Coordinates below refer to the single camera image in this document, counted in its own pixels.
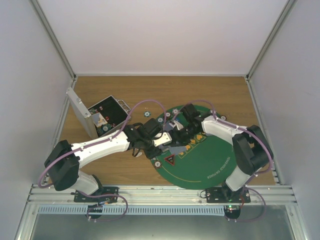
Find blue playing card deck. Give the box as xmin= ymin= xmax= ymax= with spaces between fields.
xmin=159 ymin=145 xmax=170 ymax=152

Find black red triangular all-in button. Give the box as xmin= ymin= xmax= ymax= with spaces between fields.
xmin=164 ymin=154 xmax=176 ymax=166

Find blue orange 10 chip stack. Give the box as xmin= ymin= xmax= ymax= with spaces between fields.
xmin=172 ymin=108 xmax=179 ymax=115

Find blue 50 chips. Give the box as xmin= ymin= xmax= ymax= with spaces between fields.
xmin=157 ymin=117 xmax=165 ymax=124

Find blue green 50 chip stack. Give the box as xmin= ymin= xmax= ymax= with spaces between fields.
xmin=144 ymin=111 xmax=151 ymax=118

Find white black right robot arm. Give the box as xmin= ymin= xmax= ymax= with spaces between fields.
xmin=170 ymin=102 xmax=274 ymax=203

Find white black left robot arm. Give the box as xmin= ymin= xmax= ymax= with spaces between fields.
xmin=44 ymin=118 xmax=171 ymax=202

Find round green poker mat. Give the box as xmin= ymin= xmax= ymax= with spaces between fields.
xmin=147 ymin=104 xmax=241 ymax=190

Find chip stack inside case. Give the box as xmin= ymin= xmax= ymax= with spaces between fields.
xmin=101 ymin=124 xmax=112 ymax=133

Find silver aluminium poker case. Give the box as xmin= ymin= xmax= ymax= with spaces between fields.
xmin=66 ymin=87 xmax=131 ymax=139

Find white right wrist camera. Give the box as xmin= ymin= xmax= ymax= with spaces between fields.
xmin=167 ymin=121 xmax=177 ymax=130

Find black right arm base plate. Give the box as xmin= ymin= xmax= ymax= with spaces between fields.
xmin=204 ymin=186 xmax=251 ymax=204

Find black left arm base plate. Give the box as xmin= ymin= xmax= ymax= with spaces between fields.
xmin=71 ymin=186 xmax=119 ymax=204

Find grey slotted cable duct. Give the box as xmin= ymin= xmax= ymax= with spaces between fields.
xmin=38 ymin=204 xmax=225 ymax=216

